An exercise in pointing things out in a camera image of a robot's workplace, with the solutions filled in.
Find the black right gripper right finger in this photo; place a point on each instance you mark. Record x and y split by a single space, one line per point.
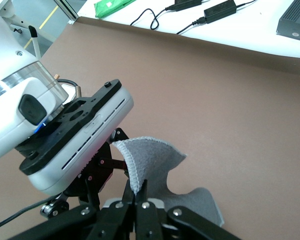
150 222

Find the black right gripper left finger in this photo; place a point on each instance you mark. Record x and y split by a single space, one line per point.
110 220

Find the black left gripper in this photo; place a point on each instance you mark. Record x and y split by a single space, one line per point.
90 172

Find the grey towel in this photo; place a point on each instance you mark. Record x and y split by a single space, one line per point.
155 160

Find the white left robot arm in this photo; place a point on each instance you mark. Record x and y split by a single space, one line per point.
5 37

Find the brown table mat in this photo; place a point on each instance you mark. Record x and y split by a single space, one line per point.
215 112

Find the white pole with black cap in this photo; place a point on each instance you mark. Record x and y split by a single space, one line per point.
36 47

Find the green package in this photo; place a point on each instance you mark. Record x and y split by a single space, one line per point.
110 7

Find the white stand leg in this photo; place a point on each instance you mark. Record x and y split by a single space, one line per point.
7 10

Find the black power adapter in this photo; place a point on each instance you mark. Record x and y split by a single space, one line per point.
187 3
218 11

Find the black ribbed metal box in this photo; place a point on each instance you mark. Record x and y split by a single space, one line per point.
292 17

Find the white metal frame post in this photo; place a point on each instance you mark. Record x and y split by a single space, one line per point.
67 11

